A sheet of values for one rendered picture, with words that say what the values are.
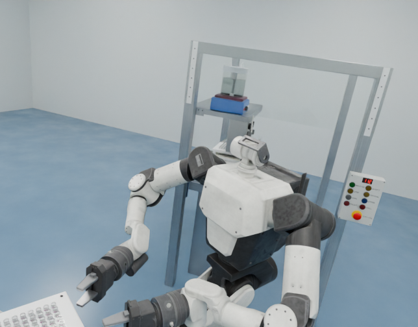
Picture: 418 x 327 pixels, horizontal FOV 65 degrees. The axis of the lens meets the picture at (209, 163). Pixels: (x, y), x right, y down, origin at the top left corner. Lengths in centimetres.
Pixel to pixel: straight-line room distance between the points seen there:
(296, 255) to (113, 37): 574
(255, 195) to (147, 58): 513
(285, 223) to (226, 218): 19
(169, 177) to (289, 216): 52
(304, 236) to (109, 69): 575
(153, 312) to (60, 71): 645
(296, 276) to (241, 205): 24
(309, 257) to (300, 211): 12
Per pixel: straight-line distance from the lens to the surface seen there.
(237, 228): 99
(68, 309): 100
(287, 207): 92
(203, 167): 115
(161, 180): 126
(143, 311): 92
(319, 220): 94
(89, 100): 673
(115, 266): 109
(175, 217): 218
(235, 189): 99
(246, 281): 121
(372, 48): 511
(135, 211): 125
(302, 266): 89
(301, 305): 87
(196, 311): 99
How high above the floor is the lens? 160
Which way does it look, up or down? 19 degrees down
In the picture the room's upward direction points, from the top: 8 degrees clockwise
